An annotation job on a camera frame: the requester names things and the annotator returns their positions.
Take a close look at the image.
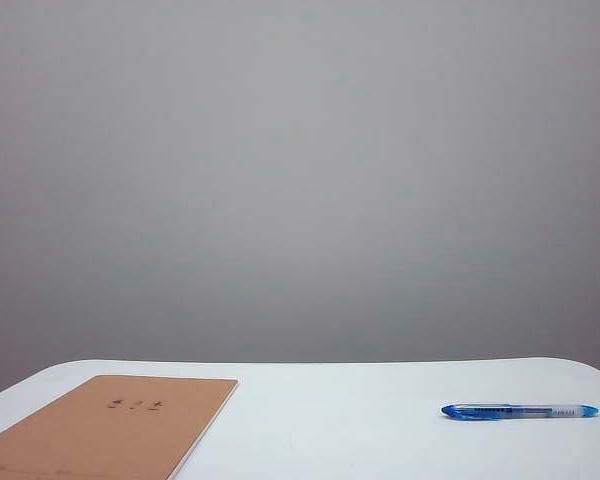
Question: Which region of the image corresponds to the blue transparent pen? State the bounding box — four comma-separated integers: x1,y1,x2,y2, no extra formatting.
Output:
440,402,600,422

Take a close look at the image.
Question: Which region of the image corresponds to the brown kraft notebook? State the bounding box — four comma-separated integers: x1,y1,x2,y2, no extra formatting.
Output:
0,375,240,480

